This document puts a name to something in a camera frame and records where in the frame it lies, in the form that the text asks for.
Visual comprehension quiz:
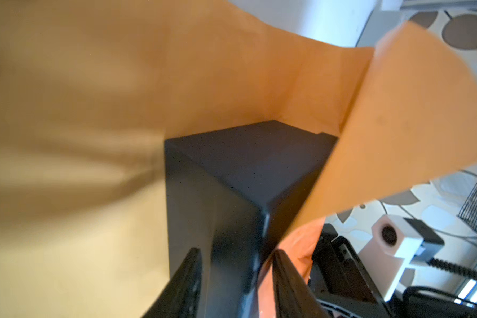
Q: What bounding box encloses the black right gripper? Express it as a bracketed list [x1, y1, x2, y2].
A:
[308, 224, 477, 317]

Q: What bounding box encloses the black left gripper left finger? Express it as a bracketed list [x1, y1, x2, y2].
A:
[143, 247, 203, 318]

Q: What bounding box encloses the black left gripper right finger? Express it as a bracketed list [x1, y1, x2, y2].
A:
[272, 249, 330, 318]

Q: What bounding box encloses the dark navy gift box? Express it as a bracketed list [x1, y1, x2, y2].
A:
[164, 121, 337, 317]

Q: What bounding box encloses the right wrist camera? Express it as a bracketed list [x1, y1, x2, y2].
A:
[359, 215, 445, 302]

